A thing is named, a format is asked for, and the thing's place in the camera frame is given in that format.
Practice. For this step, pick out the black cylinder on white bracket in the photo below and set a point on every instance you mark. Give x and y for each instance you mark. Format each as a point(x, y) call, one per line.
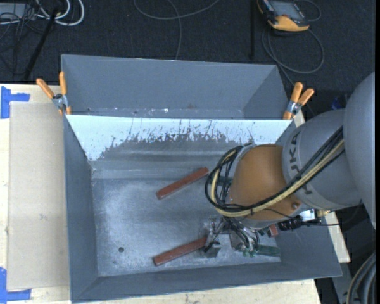
point(291, 224)

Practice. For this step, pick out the red-brown flat block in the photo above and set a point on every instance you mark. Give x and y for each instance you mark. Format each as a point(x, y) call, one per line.
point(177, 252)
point(274, 230)
point(182, 183)

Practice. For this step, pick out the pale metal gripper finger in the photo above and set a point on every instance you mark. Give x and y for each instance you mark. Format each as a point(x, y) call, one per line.
point(216, 228)
point(213, 250)

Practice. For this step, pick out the grey metal bin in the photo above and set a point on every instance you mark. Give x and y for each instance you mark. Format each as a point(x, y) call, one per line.
point(139, 214)

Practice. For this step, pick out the dark green flat block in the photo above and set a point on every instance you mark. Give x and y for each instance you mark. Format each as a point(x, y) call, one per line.
point(269, 250)

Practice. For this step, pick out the pale wood flat board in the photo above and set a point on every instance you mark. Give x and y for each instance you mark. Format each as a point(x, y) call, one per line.
point(38, 195)

